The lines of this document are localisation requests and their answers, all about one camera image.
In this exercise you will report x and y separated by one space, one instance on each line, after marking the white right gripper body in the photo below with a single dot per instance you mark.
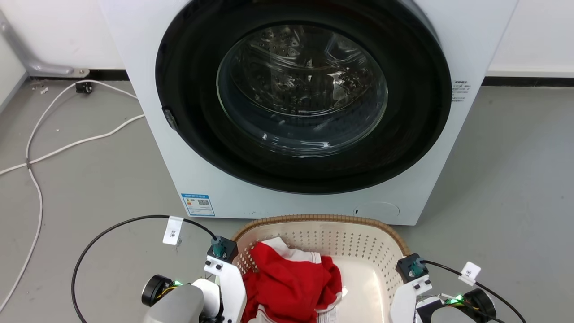
403 303

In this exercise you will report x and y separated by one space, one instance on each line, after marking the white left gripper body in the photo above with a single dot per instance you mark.
232 282

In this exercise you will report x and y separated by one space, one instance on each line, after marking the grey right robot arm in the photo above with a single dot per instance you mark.
466 305

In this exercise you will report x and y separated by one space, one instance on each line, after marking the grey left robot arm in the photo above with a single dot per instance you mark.
179 305

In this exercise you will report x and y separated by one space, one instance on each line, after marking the cream perforated laundry basket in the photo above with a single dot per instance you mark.
367 278

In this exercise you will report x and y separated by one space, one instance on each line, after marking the red and white garment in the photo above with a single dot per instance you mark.
291 287

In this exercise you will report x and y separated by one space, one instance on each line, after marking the blue energy label sticker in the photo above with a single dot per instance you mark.
197 204

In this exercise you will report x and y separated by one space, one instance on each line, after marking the black round washer door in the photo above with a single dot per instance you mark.
412 125

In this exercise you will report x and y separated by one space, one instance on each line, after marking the small printed text sticker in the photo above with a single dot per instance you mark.
460 90

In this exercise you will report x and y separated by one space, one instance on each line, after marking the small black floor caster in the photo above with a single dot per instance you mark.
84 87

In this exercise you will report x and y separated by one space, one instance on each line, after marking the white front-load washing machine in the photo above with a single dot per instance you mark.
475 40

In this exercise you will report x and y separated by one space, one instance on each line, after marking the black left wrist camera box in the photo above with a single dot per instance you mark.
223 248

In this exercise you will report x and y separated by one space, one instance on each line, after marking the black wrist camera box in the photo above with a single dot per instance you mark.
223 248
413 267

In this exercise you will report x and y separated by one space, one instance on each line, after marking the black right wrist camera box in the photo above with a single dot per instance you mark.
413 267

